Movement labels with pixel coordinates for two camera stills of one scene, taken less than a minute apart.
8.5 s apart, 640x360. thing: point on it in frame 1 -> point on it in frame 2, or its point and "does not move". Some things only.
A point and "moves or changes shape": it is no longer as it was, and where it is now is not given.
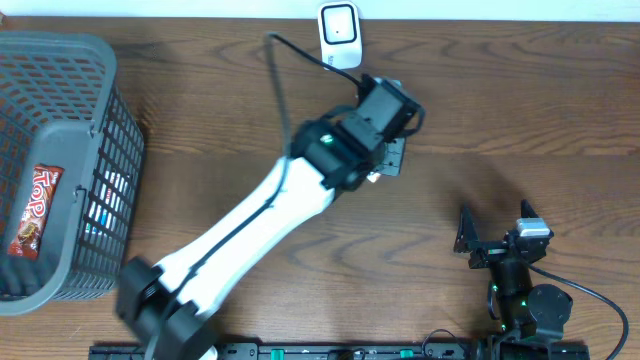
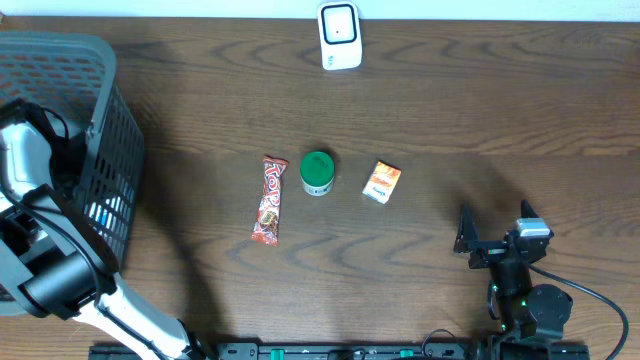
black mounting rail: x=304 y=351 does not move
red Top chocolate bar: x=34 y=216 moves or changes shape
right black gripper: x=467 y=240 does not move
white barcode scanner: x=340 y=34 does not move
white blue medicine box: x=107 y=202 -> x=111 y=217
